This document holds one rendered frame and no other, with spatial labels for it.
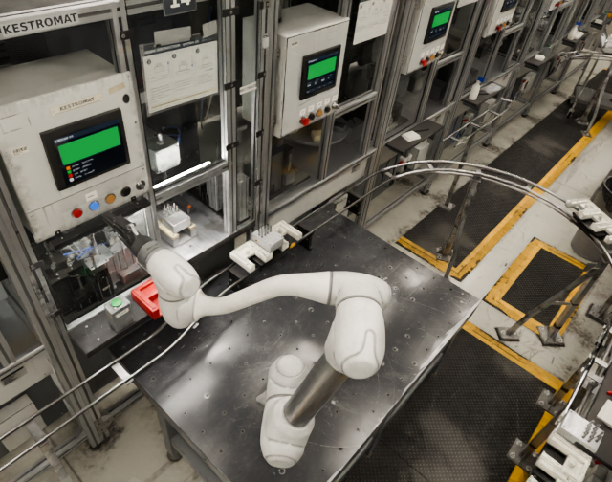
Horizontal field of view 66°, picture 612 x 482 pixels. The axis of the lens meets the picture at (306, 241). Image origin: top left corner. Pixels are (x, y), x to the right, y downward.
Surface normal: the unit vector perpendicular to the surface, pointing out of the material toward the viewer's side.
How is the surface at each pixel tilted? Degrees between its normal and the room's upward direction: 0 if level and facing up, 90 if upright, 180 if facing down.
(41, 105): 90
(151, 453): 0
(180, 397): 0
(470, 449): 0
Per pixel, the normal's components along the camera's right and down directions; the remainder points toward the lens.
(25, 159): 0.74, 0.51
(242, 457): 0.10, -0.73
